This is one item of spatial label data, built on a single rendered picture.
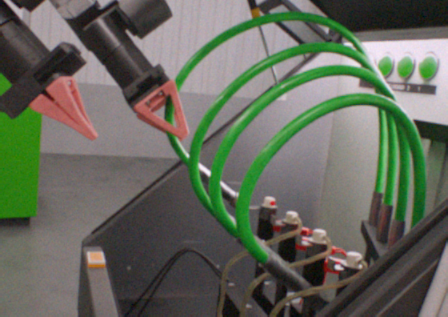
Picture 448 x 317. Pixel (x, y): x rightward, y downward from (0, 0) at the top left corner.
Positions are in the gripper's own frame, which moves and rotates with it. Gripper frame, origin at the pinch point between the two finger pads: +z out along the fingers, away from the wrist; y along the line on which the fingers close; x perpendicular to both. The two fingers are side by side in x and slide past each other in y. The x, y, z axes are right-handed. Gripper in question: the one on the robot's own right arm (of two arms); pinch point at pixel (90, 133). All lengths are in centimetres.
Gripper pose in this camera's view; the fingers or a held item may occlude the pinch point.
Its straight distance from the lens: 60.1
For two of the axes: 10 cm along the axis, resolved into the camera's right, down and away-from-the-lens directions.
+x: -0.6, -1.5, 9.9
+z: 6.5, 7.5, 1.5
